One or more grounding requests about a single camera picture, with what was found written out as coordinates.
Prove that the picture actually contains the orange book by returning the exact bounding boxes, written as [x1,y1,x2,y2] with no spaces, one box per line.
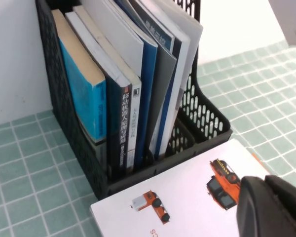
[251,152,271,174]

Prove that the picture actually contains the white spine thin book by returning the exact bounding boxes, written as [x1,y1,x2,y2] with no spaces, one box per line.
[73,5,143,173]

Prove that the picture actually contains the blue spine white magazine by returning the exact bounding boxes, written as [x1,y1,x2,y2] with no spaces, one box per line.
[80,0,159,171]

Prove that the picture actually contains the green checkered tablecloth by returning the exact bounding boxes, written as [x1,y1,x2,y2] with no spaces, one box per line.
[0,40,296,237]

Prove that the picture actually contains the white brochure with blue print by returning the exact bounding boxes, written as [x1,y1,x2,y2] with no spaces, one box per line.
[160,0,204,99]

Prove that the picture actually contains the white spine car suspension book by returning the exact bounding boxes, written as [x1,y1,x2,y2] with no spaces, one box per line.
[138,0,183,158]

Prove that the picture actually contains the black plastic book holder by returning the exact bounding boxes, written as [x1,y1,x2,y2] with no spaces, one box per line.
[35,0,234,201]

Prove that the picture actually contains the white logistics brochure orange trucks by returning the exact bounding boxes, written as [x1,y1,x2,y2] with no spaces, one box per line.
[89,138,272,237]

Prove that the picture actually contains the dark grey thin brochure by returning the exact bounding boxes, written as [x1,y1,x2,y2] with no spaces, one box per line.
[124,0,178,149]

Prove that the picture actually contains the black spine robotics book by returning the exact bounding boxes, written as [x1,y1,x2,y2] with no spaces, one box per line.
[64,11,133,177]

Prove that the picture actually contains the plain white brochure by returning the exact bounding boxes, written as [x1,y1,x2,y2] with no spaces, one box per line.
[148,0,191,158]

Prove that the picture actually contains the blue spine book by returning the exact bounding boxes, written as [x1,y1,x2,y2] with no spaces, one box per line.
[51,9,108,171]

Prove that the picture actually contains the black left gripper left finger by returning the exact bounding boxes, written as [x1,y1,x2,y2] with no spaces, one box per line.
[236,175,291,237]

